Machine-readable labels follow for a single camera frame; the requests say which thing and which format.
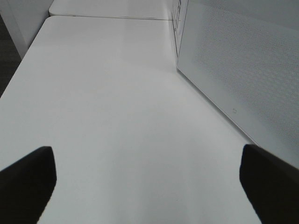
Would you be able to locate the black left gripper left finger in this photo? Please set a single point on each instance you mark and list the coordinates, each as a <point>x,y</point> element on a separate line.
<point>26,187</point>

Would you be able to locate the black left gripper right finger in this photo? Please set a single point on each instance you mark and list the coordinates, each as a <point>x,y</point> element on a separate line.
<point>271,186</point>

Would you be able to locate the white microwave oven body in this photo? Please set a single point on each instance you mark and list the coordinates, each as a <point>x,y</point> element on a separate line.
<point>179,9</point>

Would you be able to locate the white microwave door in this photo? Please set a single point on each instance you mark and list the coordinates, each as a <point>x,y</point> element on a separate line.
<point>244,54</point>

